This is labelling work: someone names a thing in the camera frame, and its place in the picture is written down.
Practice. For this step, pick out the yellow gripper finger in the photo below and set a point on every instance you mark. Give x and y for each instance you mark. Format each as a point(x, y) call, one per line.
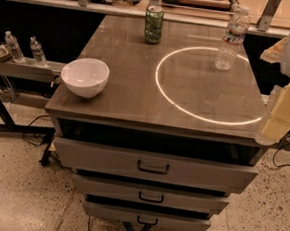
point(275, 123)
point(274, 53)

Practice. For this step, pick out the clear plastic water bottle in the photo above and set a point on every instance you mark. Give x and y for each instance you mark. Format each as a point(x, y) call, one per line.
point(232, 39)

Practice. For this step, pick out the white ceramic bowl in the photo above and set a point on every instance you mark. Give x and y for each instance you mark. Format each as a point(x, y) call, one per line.
point(85, 77)

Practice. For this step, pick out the small water bottle right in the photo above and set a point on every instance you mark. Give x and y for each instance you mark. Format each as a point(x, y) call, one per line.
point(38, 52)

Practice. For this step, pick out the small water bottle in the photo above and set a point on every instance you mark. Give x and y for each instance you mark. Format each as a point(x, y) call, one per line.
point(14, 47)
point(38, 52)

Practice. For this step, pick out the small water bottle left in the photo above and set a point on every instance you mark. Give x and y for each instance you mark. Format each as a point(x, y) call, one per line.
point(14, 47)

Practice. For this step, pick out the green drink can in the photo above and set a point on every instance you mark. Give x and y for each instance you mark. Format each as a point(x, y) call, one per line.
point(153, 24)

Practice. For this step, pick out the grey drawer cabinet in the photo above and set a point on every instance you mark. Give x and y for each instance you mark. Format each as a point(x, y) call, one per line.
point(166, 98)

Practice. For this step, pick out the top grey drawer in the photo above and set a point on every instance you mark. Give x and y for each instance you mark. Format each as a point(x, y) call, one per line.
point(163, 168)

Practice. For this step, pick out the grey drawer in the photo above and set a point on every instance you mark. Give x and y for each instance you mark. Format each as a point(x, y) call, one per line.
point(145, 217)
point(163, 168)
point(148, 194)

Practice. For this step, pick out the middle grey drawer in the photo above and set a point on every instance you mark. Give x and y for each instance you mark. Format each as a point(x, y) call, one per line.
point(148, 194)

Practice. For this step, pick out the bottom grey drawer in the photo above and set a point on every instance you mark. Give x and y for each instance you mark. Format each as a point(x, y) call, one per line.
point(145, 217)

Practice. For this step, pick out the grey side shelf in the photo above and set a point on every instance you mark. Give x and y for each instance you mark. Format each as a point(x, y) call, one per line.
point(31, 71)

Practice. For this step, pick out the small dish on shelf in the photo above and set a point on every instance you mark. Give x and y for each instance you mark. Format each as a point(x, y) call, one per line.
point(0, 52)

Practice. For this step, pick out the metal rail background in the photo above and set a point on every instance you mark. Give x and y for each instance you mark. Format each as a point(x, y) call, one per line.
point(266, 17)

